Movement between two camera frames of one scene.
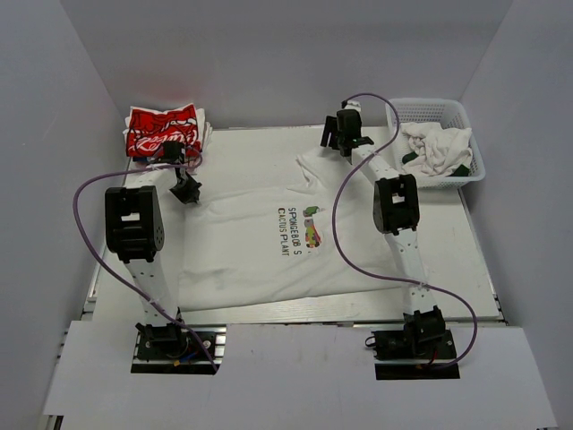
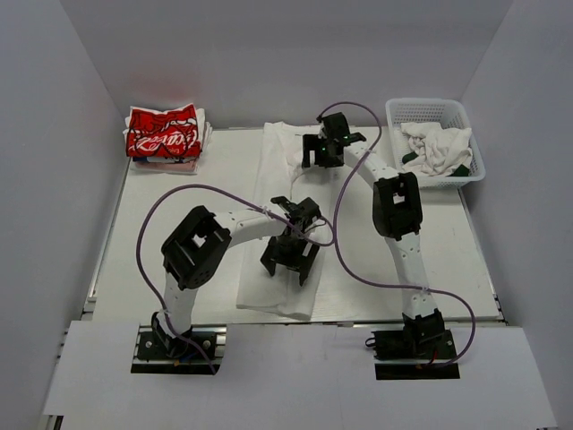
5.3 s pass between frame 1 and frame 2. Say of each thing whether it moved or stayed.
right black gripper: moved
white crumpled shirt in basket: stayed
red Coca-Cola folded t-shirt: stayed
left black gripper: moved
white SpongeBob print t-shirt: moved
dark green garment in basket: stayed
